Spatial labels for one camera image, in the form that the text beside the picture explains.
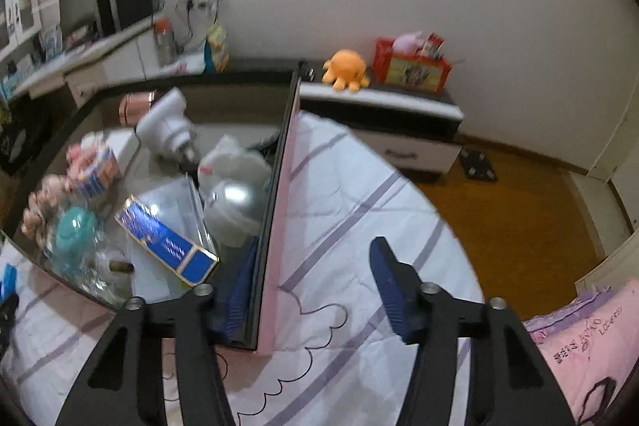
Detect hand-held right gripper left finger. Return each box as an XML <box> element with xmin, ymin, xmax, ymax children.
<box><xmin>55</xmin><ymin>234</ymin><xmax>261</xmax><ymax>426</ymax></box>

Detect teal round case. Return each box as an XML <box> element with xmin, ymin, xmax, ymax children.
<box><xmin>52</xmin><ymin>206</ymin><xmax>101</xmax><ymax>264</ymax></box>

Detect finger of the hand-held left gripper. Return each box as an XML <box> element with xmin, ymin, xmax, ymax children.
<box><xmin>0</xmin><ymin>262</ymin><xmax>21</xmax><ymax>357</ymax></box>

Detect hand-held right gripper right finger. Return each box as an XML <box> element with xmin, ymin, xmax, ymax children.
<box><xmin>369</xmin><ymin>236</ymin><xmax>577</xmax><ymax>426</ymax></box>

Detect black computer monitor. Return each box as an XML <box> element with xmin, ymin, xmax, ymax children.
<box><xmin>59</xmin><ymin>0</ymin><xmax>103</xmax><ymax>40</ymax></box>

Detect white desk with drawers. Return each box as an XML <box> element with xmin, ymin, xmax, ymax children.
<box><xmin>0</xmin><ymin>12</ymin><xmax>167</xmax><ymax>107</ymax></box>

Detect black bathroom scale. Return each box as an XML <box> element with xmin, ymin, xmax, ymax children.
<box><xmin>459</xmin><ymin>147</ymin><xmax>498</xmax><ymax>182</ymax></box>

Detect black white low cabinet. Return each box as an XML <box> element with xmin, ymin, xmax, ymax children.
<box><xmin>165</xmin><ymin>57</ymin><xmax>465</xmax><ymax>180</ymax></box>

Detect red storage box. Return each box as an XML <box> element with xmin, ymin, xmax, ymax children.
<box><xmin>373</xmin><ymin>38</ymin><xmax>453</xmax><ymax>95</ymax></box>

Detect clear water bottle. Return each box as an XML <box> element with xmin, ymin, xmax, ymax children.
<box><xmin>154</xmin><ymin>19</ymin><xmax>176</xmax><ymax>65</ymax></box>

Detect small doll figurine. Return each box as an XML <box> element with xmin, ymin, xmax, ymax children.
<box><xmin>22</xmin><ymin>174</ymin><xmax>68</xmax><ymax>238</ymax></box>

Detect white glass-door cabinet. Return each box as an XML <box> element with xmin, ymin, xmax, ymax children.
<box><xmin>0</xmin><ymin>0</ymin><xmax>43</xmax><ymax>52</ymax></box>

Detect rose gold bottle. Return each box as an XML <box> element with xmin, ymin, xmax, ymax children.
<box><xmin>119</xmin><ymin>91</ymin><xmax>159</xmax><ymax>125</ymax></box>

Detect pink plush toy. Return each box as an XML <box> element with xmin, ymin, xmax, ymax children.
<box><xmin>394</xmin><ymin>31</ymin><xmax>425</xmax><ymax>55</ymax></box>

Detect small glass bottle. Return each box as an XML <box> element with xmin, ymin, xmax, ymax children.
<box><xmin>82</xmin><ymin>246</ymin><xmax>135</xmax><ymax>303</ymax></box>

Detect pink quilt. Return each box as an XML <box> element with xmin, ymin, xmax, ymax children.
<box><xmin>522</xmin><ymin>279</ymin><xmax>639</xmax><ymax>426</ymax></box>

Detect yellow blue snack bag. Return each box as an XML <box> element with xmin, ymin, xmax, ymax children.
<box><xmin>204</xmin><ymin>24</ymin><xmax>230</xmax><ymax>73</ymax></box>

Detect blue white box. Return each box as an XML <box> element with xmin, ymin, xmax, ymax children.
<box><xmin>42</xmin><ymin>27</ymin><xmax>64</xmax><ymax>57</ymax></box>

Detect navy box with gold trim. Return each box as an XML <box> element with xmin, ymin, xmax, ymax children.
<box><xmin>115</xmin><ymin>195</ymin><xmax>220</xmax><ymax>288</ymax></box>

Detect white plug adapter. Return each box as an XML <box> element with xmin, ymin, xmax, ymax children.
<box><xmin>136</xmin><ymin>87</ymin><xmax>203</xmax><ymax>170</ymax></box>

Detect white round plastic toy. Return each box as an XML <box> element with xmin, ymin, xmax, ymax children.
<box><xmin>197</xmin><ymin>134</ymin><xmax>274</xmax><ymax>248</ymax></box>

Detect orange octopus plush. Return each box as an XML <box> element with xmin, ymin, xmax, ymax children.
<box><xmin>322</xmin><ymin>50</ymin><xmax>371</xmax><ymax>93</ymax></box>

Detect pink storage tray box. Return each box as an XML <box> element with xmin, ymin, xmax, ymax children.
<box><xmin>0</xmin><ymin>69</ymin><xmax>303</xmax><ymax>357</ymax></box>

